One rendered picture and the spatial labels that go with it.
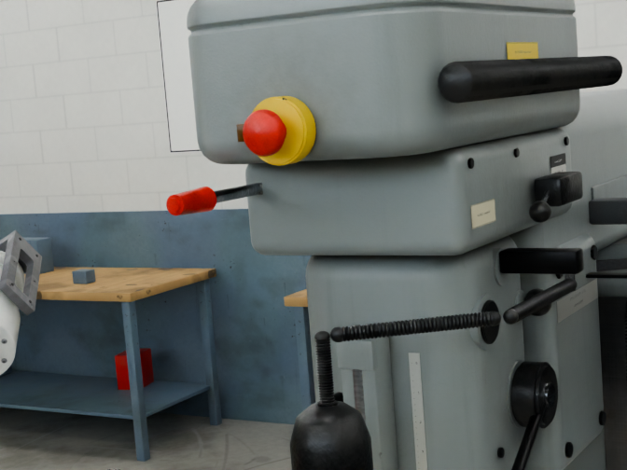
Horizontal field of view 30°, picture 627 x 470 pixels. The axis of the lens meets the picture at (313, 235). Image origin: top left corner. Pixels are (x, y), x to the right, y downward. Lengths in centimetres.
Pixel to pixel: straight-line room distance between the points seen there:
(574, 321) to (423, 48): 48
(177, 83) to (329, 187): 550
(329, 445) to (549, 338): 39
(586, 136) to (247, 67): 54
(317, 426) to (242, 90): 31
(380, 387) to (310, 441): 16
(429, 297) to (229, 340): 549
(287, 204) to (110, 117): 578
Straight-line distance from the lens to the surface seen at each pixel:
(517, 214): 121
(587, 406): 144
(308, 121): 101
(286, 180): 116
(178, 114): 662
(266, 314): 644
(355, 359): 115
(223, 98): 108
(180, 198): 106
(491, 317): 105
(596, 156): 150
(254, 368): 657
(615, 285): 156
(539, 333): 131
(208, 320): 651
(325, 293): 120
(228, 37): 107
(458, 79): 100
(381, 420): 116
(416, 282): 115
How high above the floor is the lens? 179
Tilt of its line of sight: 7 degrees down
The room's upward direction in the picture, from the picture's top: 5 degrees counter-clockwise
